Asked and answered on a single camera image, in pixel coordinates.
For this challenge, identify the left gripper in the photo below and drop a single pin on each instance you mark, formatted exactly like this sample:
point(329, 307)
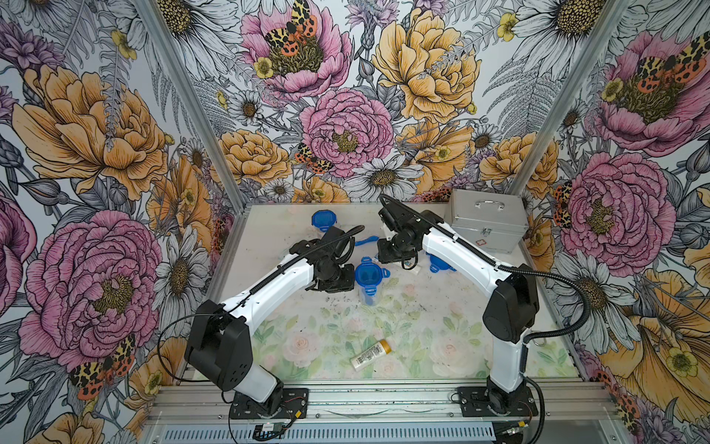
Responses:
point(345, 286)

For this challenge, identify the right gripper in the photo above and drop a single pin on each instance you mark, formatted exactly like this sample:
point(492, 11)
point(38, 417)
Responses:
point(385, 256)

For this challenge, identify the blue lid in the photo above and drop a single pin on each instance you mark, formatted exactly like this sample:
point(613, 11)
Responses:
point(437, 264)
point(323, 220)
point(369, 275)

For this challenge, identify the clear plastic cup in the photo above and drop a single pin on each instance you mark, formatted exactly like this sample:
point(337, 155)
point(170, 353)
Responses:
point(369, 295)

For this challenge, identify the white gold tube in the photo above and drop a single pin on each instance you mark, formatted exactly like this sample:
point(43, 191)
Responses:
point(365, 358)

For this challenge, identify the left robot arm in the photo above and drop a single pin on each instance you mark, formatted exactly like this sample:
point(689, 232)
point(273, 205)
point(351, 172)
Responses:
point(219, 345)

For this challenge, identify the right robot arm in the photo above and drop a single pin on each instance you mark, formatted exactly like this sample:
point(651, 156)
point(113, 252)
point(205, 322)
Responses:
point(512, 298)

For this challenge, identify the blue toothbrush far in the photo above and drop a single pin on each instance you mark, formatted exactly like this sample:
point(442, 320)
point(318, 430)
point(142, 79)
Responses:
point(368, 240)

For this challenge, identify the silver metal case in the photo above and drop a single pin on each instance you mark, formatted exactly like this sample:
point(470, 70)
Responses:
point(493, 222)

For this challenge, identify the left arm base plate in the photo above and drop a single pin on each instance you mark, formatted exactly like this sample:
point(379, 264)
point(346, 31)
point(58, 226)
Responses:
point(286, 404)

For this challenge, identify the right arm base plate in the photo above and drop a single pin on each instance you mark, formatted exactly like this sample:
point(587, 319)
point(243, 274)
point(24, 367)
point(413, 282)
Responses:
point(484, 402)

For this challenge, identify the aluminium front rail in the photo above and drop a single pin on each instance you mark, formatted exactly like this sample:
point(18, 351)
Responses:
point(565, 411)

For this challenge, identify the right aluminium frame post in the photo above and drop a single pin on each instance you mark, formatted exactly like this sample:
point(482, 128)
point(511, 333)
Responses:
point(596, 45)

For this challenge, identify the aluminium frame post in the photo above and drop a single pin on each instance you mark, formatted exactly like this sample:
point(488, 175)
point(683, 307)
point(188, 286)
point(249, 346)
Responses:
point(171, 58)
point(596, 45)

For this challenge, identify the left aluminium frame post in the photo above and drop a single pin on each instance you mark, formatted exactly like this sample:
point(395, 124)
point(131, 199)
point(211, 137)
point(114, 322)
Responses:
point(171, 58)

